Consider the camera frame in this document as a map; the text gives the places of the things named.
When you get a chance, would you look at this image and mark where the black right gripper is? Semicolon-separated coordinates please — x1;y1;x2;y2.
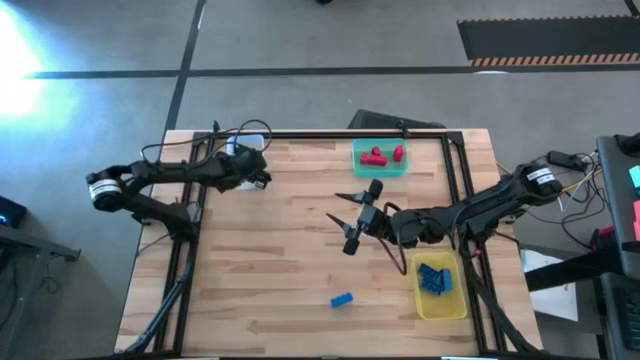
325;178;399;256

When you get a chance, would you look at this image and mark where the clear plastic bin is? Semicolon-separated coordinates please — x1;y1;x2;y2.
225;133;266;192

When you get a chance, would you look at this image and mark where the teal plastic bin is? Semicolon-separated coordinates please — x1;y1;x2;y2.
351;137;409;179

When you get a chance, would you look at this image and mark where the yellow plastic bin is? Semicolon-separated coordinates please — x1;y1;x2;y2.
410;251;469;322

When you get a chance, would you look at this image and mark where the white paper sheet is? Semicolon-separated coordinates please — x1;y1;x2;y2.
519;248;580;323

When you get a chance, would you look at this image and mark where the black power adapter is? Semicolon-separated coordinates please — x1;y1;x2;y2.
545;149;586;171

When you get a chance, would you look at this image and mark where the black stand beam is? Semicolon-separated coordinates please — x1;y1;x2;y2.
523;247;624;294

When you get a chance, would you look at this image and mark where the grey stand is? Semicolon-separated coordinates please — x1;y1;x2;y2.
0;223;82;360

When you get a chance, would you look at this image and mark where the black device with blue light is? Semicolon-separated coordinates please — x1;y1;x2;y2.
0;194;29;230

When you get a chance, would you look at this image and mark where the black hazard-striped floor mat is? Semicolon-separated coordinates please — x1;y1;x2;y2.
456;15;640;68

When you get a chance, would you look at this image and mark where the black side table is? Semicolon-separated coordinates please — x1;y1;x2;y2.
596;132;640;281

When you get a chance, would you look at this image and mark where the dark keyboard tray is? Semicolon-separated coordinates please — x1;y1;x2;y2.
597;272;640;360

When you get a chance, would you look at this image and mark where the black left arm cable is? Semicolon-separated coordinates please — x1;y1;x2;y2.
141;118;274;169

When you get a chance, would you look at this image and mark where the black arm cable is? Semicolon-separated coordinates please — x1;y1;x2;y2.
377;202;409;276
141;118;274;169

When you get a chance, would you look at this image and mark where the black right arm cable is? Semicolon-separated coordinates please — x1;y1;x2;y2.
377;202;409;276

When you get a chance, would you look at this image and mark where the black aluminium table frame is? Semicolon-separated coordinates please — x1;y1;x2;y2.
117;127;544;359

